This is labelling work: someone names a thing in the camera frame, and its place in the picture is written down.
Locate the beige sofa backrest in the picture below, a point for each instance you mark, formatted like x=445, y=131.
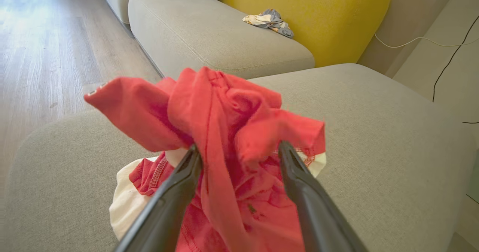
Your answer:
x=456, y=87

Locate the yellow sofa back cushion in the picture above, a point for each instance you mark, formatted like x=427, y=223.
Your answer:
x=329, y=16

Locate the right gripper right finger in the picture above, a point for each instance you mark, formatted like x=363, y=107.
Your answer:
x=318, y=214

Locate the small patterned grey cream garment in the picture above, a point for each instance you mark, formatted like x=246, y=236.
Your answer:
x=269, y=20

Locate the red garment with white trim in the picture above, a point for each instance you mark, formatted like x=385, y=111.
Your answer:
x=224, y=113

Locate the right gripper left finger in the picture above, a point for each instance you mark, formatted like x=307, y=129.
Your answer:
x=168, y=203

